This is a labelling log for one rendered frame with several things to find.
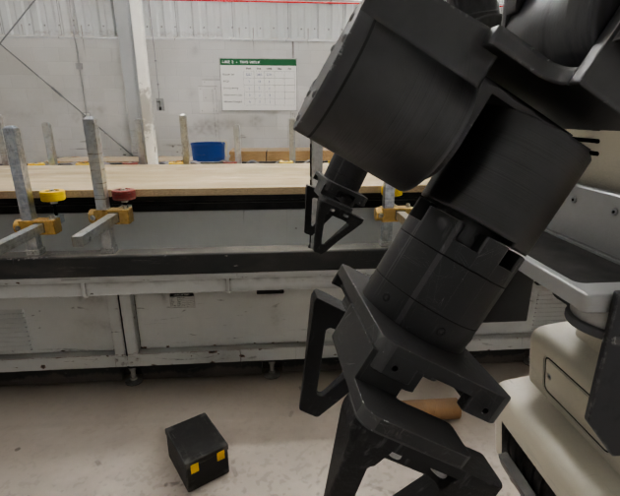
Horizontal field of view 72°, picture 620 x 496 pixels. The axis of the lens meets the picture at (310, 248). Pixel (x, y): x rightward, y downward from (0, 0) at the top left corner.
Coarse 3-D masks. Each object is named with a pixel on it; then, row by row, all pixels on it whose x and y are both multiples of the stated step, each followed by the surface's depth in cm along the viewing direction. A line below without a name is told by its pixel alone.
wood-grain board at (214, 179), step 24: (0, 168) 218; (48, 168) 218; (72, 168) 218; (120, 168) 218; (144, 168) 218; (168, 168) 218; (192, 168) 218; (216, 168) 218; (240, 168) 218; (264, 168) 218; (288, 168) 218; (0, 192) 157; (72, 192) 159; (144, 192) 161; (168, 192) 162; (192, 192) 162; (216, 192) 163; (240, 192) 164; (264, 192) 165; (288, 192) 165; (360, 192) 168; (408, 192) 169
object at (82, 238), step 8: (104, 216) 142; (112, 216) 142; (96, 224) 131; (104, 224) 135; (112, 224) 141; (80, 232) 122; (88, 232) 123; (96, 232) 129; (72, 240) 119; (80, 240) 119; (88, 240) 122
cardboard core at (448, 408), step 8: (416, 400) 171; (424, 400) 171; (432, 400) 171; (440, 400) 171; (448, 400) 171; (456, 400) 171; (424, 408) 168; (432, 408) 168; (440, 408) 168; (448, 408) 168; (456, 408) 168; (440, 416) 168; (448, 416) 168; (456, 416) 169
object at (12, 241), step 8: (56, 216) 156; (32, 224) 143; (40, 224) 144; (16, 232) 134; (24, 232) 134; (32, 232) 139; (40, 232) 143; (0, 240) 126; (8, 240) 126; (16, 240) 130; (24, 240) 134; (0, 248) 122; (8, 248) 126
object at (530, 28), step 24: (504, 0) 21; (528, 0) 20; (552, 0) 18; (576, 0) 16; (600, 0) 15; (504, 24) 21; (528, 24) 19; (552, 24) 18; (576, 24) 16; (600, 24) 16; (552, 48) 18; (576, 48) 17
